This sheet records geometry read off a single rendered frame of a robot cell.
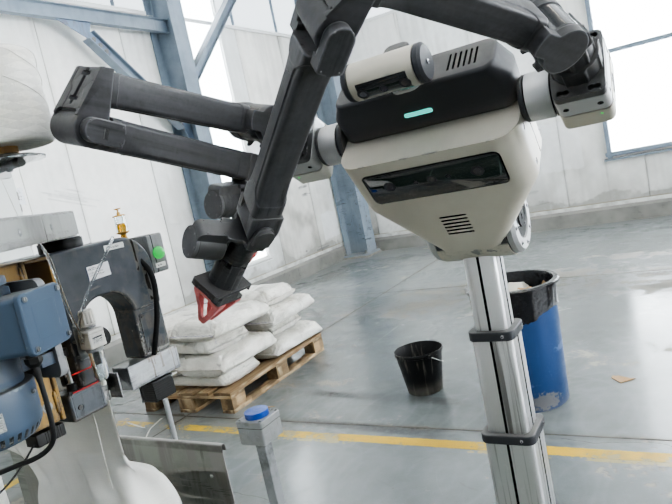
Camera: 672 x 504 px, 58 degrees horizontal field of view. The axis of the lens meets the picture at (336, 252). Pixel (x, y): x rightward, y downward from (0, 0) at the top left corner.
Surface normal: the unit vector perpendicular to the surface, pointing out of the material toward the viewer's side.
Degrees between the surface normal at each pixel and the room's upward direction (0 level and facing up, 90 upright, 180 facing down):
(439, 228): 130
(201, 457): 90
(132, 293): 90
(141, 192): 90
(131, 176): 90
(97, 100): 106
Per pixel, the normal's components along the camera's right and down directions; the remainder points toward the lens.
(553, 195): -0.50, 0.22
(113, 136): 0.77, 0.20
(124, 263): 0.84, -0.11
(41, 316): 0.98, -0.18
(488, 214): -0.25, 0.79
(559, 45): 0.36, 0.77
